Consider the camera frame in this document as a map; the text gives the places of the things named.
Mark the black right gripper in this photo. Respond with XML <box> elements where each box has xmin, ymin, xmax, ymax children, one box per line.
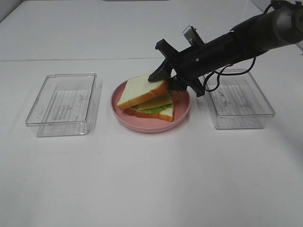
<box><xmin>148</xmin><ymin>32</ymin><xmax>239</xmax><ymax>97</ymax></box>

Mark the yellow cheese slice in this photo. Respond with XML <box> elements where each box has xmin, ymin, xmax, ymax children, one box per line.
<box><xmin>137</xmin><ymin>91</ymin><xmax>173</xmax><ymax>110</ymax></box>

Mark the bread slice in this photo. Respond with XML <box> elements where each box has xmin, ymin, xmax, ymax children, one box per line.
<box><xmin>117</xmin><ymin>71</ymin><xmax>169</xmax><ymax>110</ymax></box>
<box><xmin>125</xmin><ymin>103</ymin><xmax>175</xmax><ymax>122</ymax></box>

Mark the green lettuce leaf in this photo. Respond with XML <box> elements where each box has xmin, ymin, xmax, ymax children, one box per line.
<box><xmin>141</xmin><ymin>103</ymin><xmax>173</xmax><ymax>114</ymax></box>

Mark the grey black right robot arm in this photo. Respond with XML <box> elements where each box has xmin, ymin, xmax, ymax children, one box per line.
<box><xmin>148</xmin><ymin>0</ymin><xmax>303</xmax><ymax>97</ymax></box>

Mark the pink round plate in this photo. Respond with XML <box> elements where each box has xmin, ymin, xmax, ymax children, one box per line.
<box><xmin>111</xmin><ymin>82</ymin><xmax>190</xmax><ymax>133</ymax></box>

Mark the clear right plastic tray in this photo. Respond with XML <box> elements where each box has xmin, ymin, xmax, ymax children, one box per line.
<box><xmin>203</xmin><ymin>69</ymin><xmax>275</xmax><ymax>130</ymax></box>

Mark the clear plastic tray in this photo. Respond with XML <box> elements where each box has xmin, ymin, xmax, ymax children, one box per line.
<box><xmin>25</xmin><ymin>73</ymin><xmax>99</xmax><ymax>137</ymax></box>
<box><xmin>203</xmin><ymin>69</ymin><xmax>275</xmax><ymax>130</ymax></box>

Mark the clear left plastic tray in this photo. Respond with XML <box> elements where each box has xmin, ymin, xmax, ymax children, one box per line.
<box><xmin>25</xmin><ymin>73</ymin><xmax>99</xmax><ymax>137</ymax></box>

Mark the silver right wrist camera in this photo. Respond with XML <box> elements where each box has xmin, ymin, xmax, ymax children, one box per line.
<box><xmin>182</xmin><ymin>26</ymin><xmax>205</xmax><ymax>46</ymax></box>

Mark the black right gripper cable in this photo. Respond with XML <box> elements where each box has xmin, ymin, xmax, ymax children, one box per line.
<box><xmin>203</xmin><ymin>55</ymin><xmax>258</xmax><ymax>93</ymax></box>

